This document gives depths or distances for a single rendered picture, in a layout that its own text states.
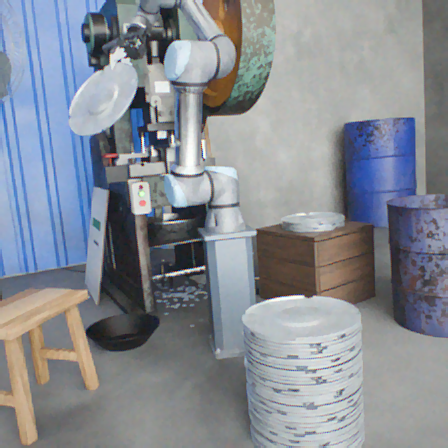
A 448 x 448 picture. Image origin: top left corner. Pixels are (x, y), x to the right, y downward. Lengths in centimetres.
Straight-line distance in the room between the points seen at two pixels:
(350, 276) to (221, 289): 71
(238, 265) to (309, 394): 67
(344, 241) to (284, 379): 109
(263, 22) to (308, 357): 164
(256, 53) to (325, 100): 224
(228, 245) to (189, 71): 59
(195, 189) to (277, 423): 79
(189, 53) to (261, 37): 88
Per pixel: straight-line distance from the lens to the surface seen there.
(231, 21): 252
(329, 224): 211
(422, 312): 189
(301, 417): 115
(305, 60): 440
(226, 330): 172
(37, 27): 357
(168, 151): 227
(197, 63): 149
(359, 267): 220
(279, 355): 109
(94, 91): 170
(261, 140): 405
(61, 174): 346
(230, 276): 166
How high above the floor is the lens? 74
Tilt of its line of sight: 9 degrees down
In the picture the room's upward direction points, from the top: 5 degrees counter-clockwise
